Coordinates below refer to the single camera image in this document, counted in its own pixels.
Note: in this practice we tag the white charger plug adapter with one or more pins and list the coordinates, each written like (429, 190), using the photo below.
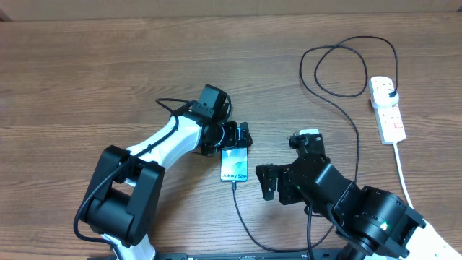
(383, 99)

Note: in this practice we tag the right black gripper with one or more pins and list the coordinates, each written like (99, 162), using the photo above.
(276, 178)

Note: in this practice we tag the white power strip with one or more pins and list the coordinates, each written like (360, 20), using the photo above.
(389, 120)

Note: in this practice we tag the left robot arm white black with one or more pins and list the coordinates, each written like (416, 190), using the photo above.
(119, 205)

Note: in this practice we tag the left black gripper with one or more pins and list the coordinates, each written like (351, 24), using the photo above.
(231, 140)

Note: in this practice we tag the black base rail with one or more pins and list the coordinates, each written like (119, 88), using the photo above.
(319, 254)

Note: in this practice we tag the Samsung Galaxy smartphone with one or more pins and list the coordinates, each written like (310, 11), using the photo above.
(234, 165)

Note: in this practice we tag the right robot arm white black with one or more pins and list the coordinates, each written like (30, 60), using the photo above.
(372, 221)

